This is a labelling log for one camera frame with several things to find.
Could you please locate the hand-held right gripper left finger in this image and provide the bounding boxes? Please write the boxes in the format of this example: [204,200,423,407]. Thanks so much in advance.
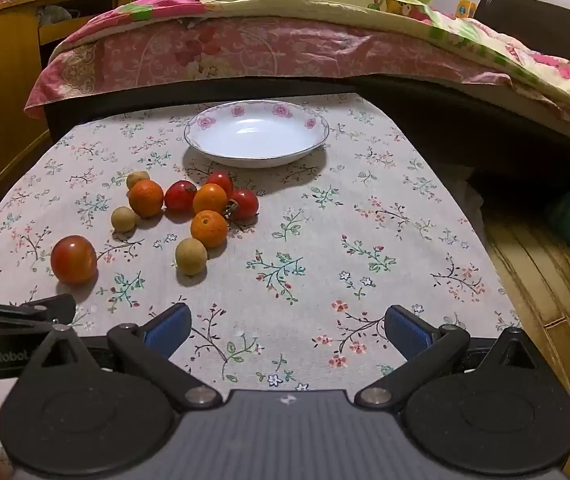
[20,302,223,408]

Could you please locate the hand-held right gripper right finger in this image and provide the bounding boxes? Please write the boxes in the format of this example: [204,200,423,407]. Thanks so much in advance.
[354,304,546,408]

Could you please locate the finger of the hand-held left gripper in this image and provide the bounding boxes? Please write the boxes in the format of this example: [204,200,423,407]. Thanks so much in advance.
[0,294,76,334]

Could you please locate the large red tomato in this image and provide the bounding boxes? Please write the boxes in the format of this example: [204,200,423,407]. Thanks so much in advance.
[50,235,98,285]

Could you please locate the small orange tomato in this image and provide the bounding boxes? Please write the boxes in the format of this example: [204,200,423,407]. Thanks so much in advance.
[190,210,229,249]

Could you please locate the orange cherry tomato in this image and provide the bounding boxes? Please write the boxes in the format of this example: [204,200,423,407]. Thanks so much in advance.
[193,183,229,216]

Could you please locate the small red tomato with stem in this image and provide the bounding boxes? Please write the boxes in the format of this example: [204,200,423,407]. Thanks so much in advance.
[222,188,260,222]

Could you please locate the white floral rim plate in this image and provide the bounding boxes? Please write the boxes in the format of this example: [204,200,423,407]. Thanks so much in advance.
[183,100,330,169]

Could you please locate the floral print tablecloth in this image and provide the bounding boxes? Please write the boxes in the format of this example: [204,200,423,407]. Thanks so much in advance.
[0,91,521,480]

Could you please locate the pale cloth in cabinet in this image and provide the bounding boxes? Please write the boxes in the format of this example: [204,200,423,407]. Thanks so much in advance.
[39,6,74,27]

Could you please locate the pink floral quilt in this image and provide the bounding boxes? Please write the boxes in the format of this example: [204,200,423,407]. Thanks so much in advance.
[24,0,570,122]

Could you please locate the dark wooden headboard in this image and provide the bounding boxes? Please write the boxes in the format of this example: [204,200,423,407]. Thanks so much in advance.
[475,0,570,67]

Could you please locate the dark bed frame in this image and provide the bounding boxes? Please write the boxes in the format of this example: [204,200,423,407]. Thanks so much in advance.
[45,76,570,161]

